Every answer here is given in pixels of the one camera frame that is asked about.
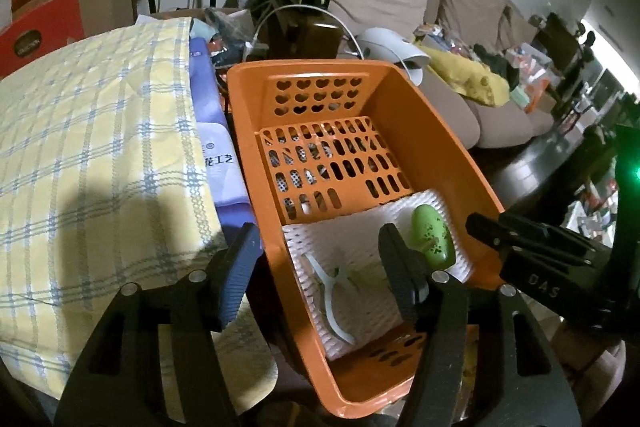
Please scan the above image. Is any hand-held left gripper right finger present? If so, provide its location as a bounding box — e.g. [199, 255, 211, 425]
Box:
[377, 223, 583, 427]

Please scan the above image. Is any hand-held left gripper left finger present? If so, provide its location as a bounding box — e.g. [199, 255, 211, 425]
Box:
[52, 222, 263, 427]

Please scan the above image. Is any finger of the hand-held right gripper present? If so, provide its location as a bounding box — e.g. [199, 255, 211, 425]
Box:
[500, 209, 613, 254]
[465, 213, 596, 269]

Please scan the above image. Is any green paw-print egg toy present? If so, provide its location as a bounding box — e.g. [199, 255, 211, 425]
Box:
[411, 203, 457, 270]

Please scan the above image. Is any white foam net sheet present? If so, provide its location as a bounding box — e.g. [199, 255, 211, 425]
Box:
[282, 187, 473, 360]

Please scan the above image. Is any pale blue large clip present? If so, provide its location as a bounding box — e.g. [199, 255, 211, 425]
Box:
[302, 252, 358, 347]

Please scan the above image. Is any orange plastic basket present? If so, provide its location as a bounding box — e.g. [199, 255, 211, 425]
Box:
[226, 59, 506, 418]

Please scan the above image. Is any pile of paper gift bags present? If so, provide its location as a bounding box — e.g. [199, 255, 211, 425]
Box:
[560, 167, 621, 228]

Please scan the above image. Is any brown sofa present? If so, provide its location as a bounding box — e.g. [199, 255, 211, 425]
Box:
[252, 0, 556, 152]

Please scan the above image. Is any yellow bag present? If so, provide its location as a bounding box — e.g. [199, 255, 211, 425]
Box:
[420, 46, 511, 108]

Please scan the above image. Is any white orange paper bag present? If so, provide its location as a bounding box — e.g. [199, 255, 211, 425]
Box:
[505, 42, 546, 108]

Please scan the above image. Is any black cloth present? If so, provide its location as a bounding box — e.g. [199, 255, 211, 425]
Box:
[472, 44, 521, 80]

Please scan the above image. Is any purple plastic package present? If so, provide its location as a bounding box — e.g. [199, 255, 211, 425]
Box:
[189, 36, 261, 228]

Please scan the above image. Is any dark wooden cabinet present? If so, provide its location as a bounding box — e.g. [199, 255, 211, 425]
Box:
[532, 12, 583, 118]

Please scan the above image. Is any pile of snack packets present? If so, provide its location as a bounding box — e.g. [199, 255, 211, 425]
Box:
[412, 23, 471, 58]

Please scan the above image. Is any yellow checked tablecloth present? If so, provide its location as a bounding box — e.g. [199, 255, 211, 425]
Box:
[0, 17, 276, 413]

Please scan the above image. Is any white dome lamp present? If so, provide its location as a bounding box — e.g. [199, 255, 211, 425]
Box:
[359, 28, 432, 86]

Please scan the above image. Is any pile of mixed clutter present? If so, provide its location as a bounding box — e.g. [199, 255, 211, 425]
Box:
[135, 4, 271, 68]

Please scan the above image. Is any red box with oval label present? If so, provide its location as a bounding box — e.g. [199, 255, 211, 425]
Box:
[0, 0, 85, 80]

